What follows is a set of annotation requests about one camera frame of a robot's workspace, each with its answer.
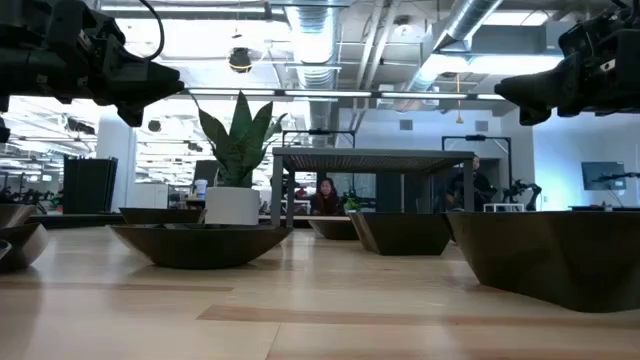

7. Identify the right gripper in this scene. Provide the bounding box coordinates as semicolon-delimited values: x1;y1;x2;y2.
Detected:
494;17;621;116

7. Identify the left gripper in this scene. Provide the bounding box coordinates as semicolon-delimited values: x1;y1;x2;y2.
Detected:
49;0;185;109

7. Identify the black square mini plate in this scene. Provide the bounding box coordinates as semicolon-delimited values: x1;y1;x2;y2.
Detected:
446;209;640;315
348;211;455;257

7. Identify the black teardrop mini plate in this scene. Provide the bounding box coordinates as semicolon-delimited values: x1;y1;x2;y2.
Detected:
0;221;50;274

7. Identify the white column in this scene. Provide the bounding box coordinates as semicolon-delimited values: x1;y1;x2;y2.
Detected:
96;107;137;211

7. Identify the yellow ceiling pendant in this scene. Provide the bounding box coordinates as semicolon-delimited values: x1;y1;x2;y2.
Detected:
454;73;464;125

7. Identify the black ceiling sphere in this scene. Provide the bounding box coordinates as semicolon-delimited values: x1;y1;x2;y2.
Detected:
228;47;253;75

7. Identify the black monitor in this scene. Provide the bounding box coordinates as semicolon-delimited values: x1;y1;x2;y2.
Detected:
193;159;221;189

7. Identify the person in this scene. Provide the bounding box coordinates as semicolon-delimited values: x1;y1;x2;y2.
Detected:
446;155;496;212
309;177;344;217

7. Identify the black cabinet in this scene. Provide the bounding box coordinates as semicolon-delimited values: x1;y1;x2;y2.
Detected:
62;156;119;215

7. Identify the white rack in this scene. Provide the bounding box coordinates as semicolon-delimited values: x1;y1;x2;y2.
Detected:
482;201;526;214

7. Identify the dark background table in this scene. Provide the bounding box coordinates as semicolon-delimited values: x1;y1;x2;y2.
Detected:
568;203;640;213

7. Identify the snake plant in white pot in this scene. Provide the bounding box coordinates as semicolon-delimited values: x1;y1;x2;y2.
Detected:
192;90;289;226

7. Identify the grey perforated metal shelf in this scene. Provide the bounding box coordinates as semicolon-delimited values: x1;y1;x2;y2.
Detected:
271;147;476;229

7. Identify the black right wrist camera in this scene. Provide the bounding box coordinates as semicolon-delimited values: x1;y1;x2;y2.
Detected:
518;103;547;127

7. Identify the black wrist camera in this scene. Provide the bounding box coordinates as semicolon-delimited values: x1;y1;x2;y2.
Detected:
518;103;547;127
116;102;147;129

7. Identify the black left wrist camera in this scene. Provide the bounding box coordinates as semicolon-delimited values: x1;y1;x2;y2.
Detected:
116;102;147;129

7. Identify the black left wrist camera cable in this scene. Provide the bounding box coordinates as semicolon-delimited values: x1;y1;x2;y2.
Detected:
138;0;166;61

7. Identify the black frame stand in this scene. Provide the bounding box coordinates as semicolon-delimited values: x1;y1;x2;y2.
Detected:
281;128;357;149
441;133;513;201

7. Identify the wall monitor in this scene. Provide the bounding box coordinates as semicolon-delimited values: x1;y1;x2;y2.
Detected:
580;160;627;192

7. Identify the black aluminium table frame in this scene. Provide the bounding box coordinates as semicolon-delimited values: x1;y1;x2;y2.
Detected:
27;212;314;231

